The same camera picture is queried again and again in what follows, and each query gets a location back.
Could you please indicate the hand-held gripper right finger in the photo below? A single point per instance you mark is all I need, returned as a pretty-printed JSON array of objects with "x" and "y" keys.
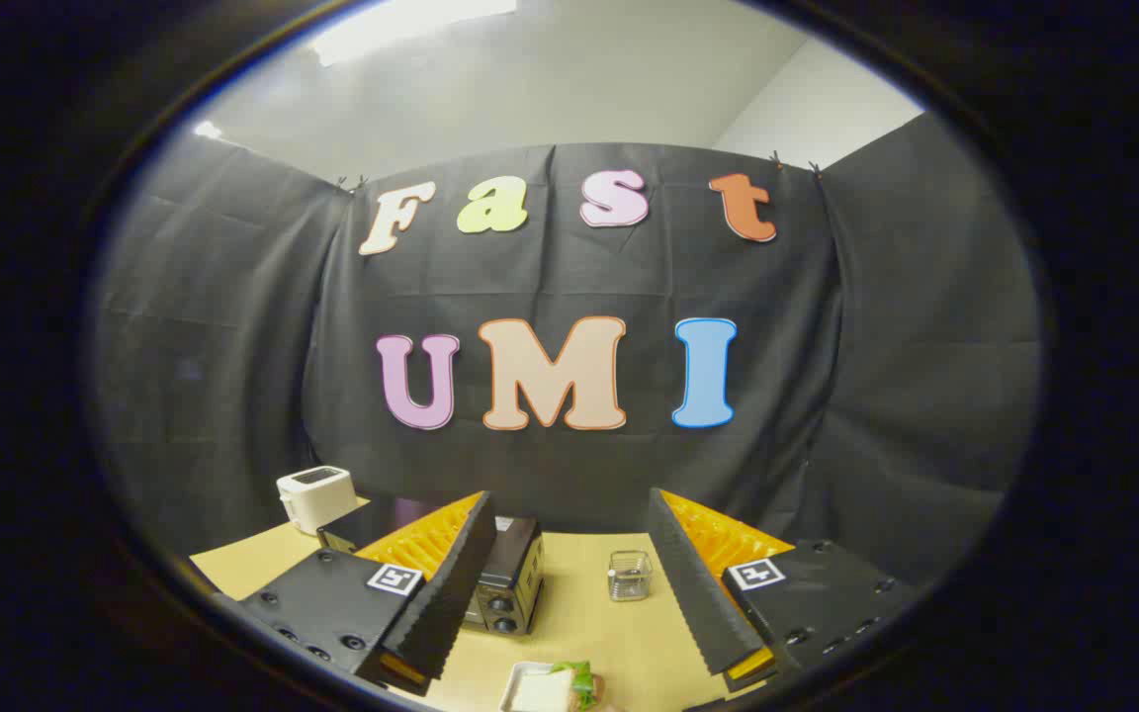
[{"x": 688, "y": 583}]

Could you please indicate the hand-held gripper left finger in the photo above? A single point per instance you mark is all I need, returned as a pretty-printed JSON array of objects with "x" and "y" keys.
[{"x": 451, "y": 583}]

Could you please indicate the black toaster oven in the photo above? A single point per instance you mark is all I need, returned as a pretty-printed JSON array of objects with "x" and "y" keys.
[{"x": 512, "y": 564}]

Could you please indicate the lettuce sandwich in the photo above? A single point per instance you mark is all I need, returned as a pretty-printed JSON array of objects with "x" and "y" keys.
[{"x": 584, "y": 684}]

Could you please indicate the white bread toaster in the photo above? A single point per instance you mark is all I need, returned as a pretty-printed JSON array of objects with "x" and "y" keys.
[{"x": 312, "y": 499}]

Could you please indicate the white plastic tray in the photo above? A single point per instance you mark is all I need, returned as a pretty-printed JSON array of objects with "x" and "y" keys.
[{"x": 525, "y": 692}]

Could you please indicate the black backdrop cloth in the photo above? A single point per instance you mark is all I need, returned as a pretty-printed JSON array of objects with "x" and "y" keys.
[{"x": 569, "y": 277}]

